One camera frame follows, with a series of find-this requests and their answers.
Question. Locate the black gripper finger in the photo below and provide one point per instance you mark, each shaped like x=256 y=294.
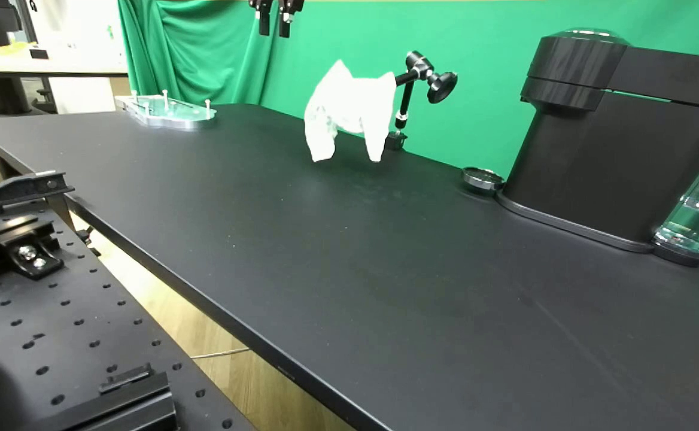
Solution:
x=263 y=15
x=287 y=15

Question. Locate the white cloth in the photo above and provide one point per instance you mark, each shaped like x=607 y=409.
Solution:
x=349 y=108

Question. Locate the black articulated stand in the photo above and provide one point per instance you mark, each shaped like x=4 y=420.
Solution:
x=442 y=86

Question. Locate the clear acrylic plate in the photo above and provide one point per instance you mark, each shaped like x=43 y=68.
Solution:
x=165 y=112

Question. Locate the green curtain backdrop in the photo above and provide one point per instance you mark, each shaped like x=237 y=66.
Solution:
x=485 y=48

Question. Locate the wooden desk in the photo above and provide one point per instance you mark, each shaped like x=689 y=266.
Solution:
x=38 y=68

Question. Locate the small black round cap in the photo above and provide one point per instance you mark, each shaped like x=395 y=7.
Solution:
x=482 y=179

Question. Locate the black clamp on breadboard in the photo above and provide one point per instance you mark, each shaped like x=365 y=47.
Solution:
x=35 y=258

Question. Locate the black coffee machine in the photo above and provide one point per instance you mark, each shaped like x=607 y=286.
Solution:
x=613 y=144

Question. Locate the black perforated breadboard cart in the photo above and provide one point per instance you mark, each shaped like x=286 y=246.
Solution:
x=62 y=344

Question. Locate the black mounting block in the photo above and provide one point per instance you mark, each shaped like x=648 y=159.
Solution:
x=118 y=399

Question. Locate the black metal bracket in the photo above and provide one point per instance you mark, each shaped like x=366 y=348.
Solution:
x=14 y=193

